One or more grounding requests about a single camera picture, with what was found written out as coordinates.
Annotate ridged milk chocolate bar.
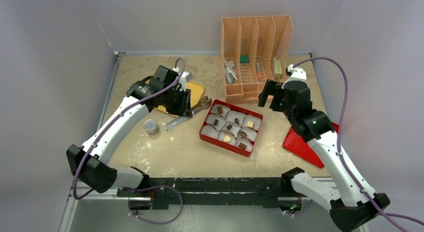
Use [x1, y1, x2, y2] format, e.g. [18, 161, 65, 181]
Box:
[238, 143, 247, 150]

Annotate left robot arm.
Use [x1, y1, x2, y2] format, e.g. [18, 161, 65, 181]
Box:
[66, 65, 193, 197]

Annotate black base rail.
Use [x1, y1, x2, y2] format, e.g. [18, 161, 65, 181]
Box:
[117, 167, 304, 210]

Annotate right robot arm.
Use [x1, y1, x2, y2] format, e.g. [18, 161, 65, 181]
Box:
[258, 80, 390, 232]

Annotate red box lid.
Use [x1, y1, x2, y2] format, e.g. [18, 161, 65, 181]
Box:
[282, 122, 340, 168]

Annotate round dark chocolate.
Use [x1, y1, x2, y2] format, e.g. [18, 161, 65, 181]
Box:
[239, 131, 247, 138]

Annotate beige box in organizer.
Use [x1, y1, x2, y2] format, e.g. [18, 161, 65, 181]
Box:
[273, 57, 283, 80]

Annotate red chocolate box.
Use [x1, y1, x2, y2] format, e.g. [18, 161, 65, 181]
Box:
[199, 99, 264, 157]

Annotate metal tongs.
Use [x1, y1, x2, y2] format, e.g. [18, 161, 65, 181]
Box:
[166, 96, 212, 132]

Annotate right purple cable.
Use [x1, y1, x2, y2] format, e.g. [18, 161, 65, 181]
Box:
[293, 57, 424, 232]

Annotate stapler in organizer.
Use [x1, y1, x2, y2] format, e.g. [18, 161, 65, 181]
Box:
[224, 60, 238, 84]

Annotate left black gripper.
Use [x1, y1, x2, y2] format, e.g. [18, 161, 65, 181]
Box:
[162, 87, 193, 118]

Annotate cream heart chocolate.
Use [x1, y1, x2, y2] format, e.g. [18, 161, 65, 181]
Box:
[223, 135, 231, 142]

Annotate peach desk organizer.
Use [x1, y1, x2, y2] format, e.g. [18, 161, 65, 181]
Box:
[220, 15, 293, 104]

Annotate yellow tray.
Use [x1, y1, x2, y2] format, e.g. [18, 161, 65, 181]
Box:
[137, 72, 204, 117]

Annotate orange marker in organizer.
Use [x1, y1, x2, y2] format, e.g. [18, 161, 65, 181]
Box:
[255, 61, 262, 80]

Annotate green block in organizer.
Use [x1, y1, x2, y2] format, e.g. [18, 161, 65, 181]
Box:
[239, 55, 249, 64]

